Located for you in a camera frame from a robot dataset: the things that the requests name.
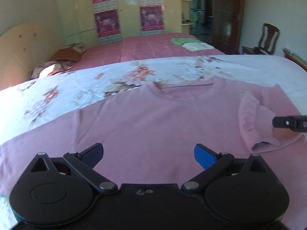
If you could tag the dark wooden chair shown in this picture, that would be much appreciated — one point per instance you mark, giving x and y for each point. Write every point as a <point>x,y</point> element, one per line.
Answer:
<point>267,42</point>

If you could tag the pink knit sweater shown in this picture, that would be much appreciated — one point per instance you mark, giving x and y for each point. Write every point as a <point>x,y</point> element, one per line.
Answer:
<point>149,133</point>

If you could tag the white floral bed quilt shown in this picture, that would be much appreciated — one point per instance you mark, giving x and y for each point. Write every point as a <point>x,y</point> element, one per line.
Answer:
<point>31,104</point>

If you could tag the left lower purple poster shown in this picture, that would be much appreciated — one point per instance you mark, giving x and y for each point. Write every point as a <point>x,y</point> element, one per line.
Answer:
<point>108,27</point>

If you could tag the dark brown wooden door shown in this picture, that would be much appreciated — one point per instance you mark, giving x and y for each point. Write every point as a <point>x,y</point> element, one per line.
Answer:
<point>227,25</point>

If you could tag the wooden tv cabinet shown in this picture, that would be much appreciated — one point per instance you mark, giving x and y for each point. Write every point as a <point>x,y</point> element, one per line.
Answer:
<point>295,58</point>

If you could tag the orange striped pillow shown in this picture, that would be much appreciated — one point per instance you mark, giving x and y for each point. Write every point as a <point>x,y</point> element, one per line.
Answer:
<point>66,54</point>

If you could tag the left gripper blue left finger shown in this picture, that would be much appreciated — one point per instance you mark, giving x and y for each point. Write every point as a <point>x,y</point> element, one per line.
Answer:
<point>83,163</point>

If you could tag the beige wooden headboard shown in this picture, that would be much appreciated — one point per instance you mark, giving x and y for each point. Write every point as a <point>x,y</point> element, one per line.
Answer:
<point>23,48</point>

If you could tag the right lower purple poster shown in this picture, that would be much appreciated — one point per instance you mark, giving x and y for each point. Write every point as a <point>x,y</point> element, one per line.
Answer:
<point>151,20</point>

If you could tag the pink checked bedspread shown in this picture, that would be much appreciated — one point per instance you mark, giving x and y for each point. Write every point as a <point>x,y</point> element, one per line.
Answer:
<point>138,48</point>

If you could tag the green folded cloth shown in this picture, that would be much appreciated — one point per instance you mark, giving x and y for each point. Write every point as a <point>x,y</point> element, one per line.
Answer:
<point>181,41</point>

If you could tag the floral red white pillow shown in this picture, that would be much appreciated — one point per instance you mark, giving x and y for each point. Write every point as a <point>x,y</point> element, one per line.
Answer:
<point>50,68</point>

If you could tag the white folded cloth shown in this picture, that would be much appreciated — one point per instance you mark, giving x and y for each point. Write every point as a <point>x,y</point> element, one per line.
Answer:
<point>197,46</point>

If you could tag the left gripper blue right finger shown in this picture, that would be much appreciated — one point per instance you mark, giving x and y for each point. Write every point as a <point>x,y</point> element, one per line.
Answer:
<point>215,165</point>

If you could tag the cream yellow wardrobe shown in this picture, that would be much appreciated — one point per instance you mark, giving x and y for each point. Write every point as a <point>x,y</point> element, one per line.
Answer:
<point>78,23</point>

